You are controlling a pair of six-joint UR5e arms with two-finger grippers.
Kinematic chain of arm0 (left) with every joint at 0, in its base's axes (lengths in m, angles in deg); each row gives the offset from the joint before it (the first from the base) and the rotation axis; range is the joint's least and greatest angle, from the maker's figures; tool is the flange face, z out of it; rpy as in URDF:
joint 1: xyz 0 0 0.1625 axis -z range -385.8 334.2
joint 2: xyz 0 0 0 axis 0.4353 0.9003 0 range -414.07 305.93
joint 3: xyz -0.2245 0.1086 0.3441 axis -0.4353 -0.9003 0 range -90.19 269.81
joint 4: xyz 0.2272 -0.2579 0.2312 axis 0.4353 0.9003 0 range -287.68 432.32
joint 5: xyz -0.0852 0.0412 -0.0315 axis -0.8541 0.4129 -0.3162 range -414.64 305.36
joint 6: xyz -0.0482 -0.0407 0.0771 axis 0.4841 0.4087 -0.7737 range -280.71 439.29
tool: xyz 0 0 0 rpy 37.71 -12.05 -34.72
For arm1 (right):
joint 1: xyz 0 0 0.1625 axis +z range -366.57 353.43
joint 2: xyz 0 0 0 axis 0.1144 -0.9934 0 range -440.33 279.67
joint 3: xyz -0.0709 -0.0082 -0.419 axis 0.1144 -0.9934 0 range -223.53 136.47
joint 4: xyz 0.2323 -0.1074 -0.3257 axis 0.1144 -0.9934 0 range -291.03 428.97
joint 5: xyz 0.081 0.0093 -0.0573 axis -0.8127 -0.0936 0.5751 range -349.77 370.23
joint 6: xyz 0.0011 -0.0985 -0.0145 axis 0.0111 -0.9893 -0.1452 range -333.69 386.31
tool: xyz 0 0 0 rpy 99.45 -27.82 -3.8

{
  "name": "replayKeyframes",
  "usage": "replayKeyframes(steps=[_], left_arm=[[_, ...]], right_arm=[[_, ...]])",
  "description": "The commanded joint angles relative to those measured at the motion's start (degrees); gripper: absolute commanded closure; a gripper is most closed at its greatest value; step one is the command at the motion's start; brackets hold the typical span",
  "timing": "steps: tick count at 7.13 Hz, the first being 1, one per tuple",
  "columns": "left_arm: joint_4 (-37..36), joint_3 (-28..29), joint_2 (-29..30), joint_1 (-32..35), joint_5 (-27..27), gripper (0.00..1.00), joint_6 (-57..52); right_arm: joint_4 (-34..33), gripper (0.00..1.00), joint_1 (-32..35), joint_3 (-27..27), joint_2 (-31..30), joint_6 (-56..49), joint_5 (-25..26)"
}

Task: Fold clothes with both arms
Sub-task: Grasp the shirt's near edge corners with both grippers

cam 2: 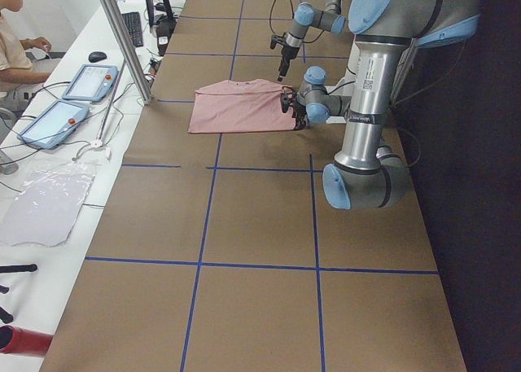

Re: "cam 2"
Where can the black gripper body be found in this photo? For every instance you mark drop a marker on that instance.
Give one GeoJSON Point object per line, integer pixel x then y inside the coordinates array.
{"type": "Point", "coordinates": [298, 115]}
{"type": "Point", "coordinates": [286, 54]}

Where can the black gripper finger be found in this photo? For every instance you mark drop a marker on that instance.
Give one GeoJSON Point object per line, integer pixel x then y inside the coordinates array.
{"type": "Point", "coordinates": [282, 69]}

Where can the pink Snoopy t-shirt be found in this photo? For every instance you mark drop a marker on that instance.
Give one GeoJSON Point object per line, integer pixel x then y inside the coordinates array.
{"type": "Point", "coordinates": [241, 107]}

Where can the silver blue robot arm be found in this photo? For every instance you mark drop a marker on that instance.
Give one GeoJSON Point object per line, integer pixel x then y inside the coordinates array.
{"type": "Point", "coordinates": [308, 23]}
{"type": "Point", "coordinates": [366, 173]}

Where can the black keyboard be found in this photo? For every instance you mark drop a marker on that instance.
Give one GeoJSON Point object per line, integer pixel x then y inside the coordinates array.
{"type": "Point", "coordinates": [132, 21]}

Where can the black computer mouse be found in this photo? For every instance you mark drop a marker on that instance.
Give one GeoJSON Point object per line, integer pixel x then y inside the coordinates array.
{"type": "Point", "coordinates": [96, 56]}

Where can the upper teach pendant tablet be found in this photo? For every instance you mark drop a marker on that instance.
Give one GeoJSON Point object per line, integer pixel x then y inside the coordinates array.
{"type": "Point", "coordinates": [91, 83]}

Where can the teach pendant tablet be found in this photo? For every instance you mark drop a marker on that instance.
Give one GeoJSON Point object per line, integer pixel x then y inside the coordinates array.
{"type": "Point", "coordinates": [91, 83]}
{"type": "Point", "coordinates": [54, 125]}

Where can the lower teach pendant tablet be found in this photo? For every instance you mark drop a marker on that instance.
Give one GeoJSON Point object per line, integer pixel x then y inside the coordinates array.
{"type": "Point", "coordinates": [54, 125]}

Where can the seated person in beige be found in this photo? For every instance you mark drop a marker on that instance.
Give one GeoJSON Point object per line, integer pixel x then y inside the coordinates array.
{"type": "Point", "coordinates": [20, 76]}

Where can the clear plastic bag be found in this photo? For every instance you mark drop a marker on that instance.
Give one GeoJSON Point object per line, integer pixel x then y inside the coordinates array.
{"type": "Point", "coordinates": [46, 209]}

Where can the red cylinder object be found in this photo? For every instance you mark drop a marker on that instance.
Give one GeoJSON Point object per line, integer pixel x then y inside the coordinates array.
{"type": "Point", "coordinates": [24, 342]}

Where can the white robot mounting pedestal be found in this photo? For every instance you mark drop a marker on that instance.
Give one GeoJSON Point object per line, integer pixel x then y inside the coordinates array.
{"type": "Point", "coordinates": [346, 95]}

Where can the aluminium frame post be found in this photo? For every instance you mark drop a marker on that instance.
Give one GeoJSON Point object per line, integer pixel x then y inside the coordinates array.
{"type": "Point", "coordinates": [123, 39]}

